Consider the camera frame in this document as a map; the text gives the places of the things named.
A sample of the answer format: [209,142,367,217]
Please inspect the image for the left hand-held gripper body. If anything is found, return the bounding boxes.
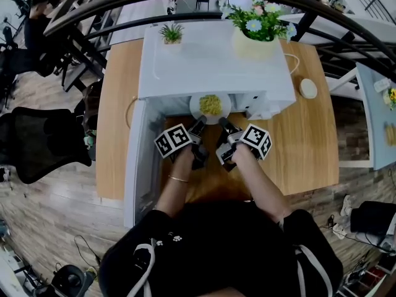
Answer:
[153,123,211,171]

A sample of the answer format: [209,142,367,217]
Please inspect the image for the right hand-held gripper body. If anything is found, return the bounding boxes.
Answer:
[215,123,273,173]

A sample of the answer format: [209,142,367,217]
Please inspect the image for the white plate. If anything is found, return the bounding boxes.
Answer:
[189,93,233,126]

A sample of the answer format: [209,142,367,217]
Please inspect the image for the yellow food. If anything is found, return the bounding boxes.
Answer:
[198,94,224,117]

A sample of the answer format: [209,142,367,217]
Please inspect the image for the white microwave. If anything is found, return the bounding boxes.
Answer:
[123,19,298,229]

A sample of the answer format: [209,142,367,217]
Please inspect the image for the person's left forearm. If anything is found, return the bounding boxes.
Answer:
[155,147,199,220]

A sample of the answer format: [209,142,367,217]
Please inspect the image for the person's right forearm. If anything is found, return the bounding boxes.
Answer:
[230,144,293,226]

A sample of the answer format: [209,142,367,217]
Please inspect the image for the wooden table with white legs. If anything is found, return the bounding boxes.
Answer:
[95,38,341,202]

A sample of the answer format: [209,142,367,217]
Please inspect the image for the small white bowl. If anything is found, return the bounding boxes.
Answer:
[298,77,319,100]

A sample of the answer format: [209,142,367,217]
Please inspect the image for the green plastic item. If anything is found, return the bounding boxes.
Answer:
[83,134,98,151]

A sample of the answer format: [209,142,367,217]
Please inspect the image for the flowering plant in cream pot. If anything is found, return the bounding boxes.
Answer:
[220,0,299,62]

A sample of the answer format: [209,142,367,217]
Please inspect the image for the brown bag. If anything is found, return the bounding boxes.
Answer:
[80,80,105,136]

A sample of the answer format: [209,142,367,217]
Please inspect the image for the small green potted plant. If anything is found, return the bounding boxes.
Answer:
[158,22,186,46]

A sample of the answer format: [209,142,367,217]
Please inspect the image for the pale white table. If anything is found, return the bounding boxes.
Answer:
[355,61,396,171]

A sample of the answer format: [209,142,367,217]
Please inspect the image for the person's black shirt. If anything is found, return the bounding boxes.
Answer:
[98,200,345,297]

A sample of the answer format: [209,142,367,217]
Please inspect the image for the black mesh office chair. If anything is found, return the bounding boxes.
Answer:
[0,106,94,186]

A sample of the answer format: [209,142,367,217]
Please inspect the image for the yellowish flat item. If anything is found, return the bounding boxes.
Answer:
[384,121,396,147]

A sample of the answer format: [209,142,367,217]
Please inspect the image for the small white bottle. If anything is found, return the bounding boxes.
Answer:
[373,78,392,93]

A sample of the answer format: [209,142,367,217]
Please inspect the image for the yellow flowers in small pot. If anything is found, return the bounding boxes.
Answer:
[382,86,396,111]

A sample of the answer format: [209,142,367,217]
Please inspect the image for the black round device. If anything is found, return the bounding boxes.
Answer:
[50,264,94,297]

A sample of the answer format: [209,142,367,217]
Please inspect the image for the beaded cord ring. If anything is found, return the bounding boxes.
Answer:
[124,95,139,130]

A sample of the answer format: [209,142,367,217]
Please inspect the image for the white cable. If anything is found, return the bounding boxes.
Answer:
[283,53,301,77]

